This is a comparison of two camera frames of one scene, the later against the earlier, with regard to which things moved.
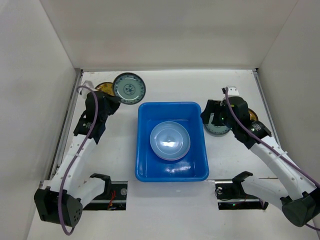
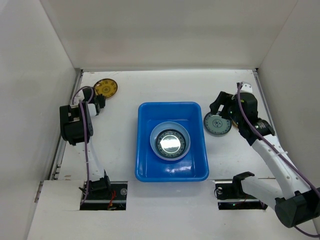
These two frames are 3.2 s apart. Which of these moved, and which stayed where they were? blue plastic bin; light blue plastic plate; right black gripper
Moved: right black gripper
Stayed: blue plastic bin; light blue plastic plate
